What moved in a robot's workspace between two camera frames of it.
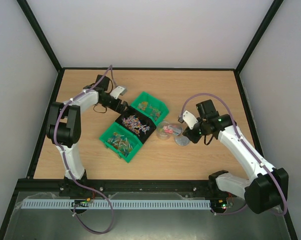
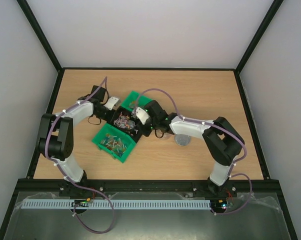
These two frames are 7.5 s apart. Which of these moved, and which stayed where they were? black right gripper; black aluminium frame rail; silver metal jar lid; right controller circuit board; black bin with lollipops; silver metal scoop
Moved: black bin with lollipops; silver metal scoop; black right gripper
Stayed: silver metal jar lid; black aluminium frame rail; right controller circuit board
